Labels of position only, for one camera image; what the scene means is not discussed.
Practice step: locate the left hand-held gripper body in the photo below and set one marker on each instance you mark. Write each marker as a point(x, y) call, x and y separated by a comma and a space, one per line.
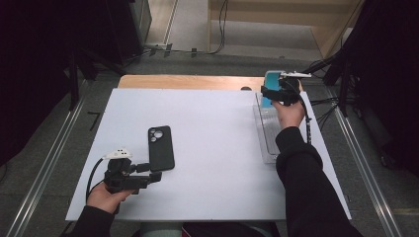
point(122, 179)

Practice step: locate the blue and orange phone case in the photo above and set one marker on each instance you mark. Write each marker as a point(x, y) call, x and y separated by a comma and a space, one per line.
point(271, 79)

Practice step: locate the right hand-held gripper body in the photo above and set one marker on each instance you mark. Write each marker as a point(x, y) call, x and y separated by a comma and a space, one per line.
point(290, 92)

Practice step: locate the black phone case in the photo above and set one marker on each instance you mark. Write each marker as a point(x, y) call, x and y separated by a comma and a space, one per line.
point(161, 151)

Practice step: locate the clear plastic tray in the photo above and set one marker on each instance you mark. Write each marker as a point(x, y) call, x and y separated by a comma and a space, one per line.
point(268, 135)

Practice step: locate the wooden table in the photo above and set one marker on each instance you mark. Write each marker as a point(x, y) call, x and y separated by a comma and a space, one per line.
point(197, 81)

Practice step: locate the black metal stand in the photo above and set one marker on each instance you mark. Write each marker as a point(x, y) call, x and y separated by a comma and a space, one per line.
point(344, 89)
point(74, 82)

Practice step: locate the white board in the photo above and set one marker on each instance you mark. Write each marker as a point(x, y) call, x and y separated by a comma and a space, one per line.
point(214, 158)

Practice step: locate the person's left hand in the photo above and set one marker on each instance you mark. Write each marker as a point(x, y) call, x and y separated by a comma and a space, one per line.
point(105, 199)

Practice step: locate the person's right hand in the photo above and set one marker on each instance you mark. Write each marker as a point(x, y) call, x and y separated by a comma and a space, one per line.
point(291, 115)

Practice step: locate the black cabinet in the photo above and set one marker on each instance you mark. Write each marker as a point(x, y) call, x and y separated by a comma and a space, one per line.
point(128, 29)

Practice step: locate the black round table grommet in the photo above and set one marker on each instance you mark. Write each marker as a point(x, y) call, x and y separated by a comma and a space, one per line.
point(245, 88)

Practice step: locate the aluminium floor rail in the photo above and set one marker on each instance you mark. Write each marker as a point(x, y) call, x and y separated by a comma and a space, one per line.
point(46, 168)
point(365, 171)

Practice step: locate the wooden shelf unit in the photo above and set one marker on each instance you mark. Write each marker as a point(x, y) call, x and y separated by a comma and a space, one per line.
point(329, 19)

